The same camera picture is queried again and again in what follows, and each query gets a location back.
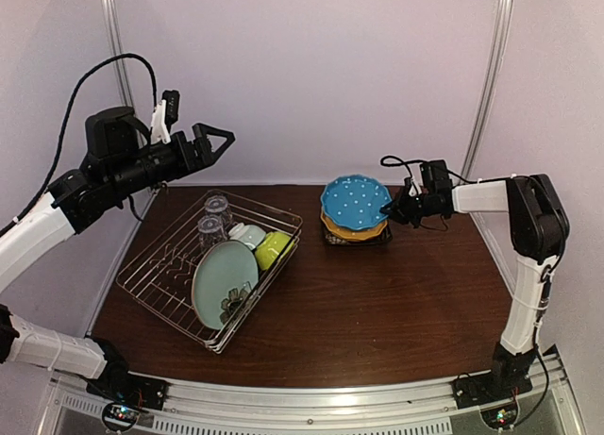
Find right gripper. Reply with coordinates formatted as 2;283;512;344
384;184;439;226

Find black floral square plate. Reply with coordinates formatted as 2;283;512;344
322;226;393;246

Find blue dotted scalloped plate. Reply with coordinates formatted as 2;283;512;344
320;175;392;231

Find yellow dotted scalloped plate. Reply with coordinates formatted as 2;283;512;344
320;210;388;243

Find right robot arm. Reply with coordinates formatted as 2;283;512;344
381;159;570;399

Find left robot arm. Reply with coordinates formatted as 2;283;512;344
1;102;235;401

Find clear glass cup far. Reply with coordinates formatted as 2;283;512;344
204;194;233;226

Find clear glass cup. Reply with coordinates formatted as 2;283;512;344
204;194;233;226
197;214;227;255

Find clear glass cup near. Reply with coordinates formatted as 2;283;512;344
197;214;227;255

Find pale striped bowl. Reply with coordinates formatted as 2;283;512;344
228;223;267;250

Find lime green bowl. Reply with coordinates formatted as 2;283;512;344
254;231;292;271

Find light teal floral plate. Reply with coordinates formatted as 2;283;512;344
192;241;260;330

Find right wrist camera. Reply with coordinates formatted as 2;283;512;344
404;176;422;197

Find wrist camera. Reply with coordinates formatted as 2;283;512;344
404;176;422;197
150;90;180;144

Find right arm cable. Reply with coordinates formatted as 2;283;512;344
379;155;515;231

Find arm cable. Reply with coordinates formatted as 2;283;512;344
18;53;159;219
379;155;515;231

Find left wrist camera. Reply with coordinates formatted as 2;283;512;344
150;90;180;144

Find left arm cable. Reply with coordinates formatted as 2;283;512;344
18;53;159;219

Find wire dish rack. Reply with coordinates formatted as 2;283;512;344
117;190;303;354

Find left aluminium frame post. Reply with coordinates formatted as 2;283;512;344
101;0;135;107

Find aluminium frame post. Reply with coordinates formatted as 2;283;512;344
460;0;515;175
101;0;135;107

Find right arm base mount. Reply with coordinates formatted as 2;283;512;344
451;372;533;410

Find right aluminium frame post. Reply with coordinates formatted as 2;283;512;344
460;0;515;175

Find aluminium front rail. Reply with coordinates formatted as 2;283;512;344
46;359;581;435

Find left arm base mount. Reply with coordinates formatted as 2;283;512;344
84;373;168;410

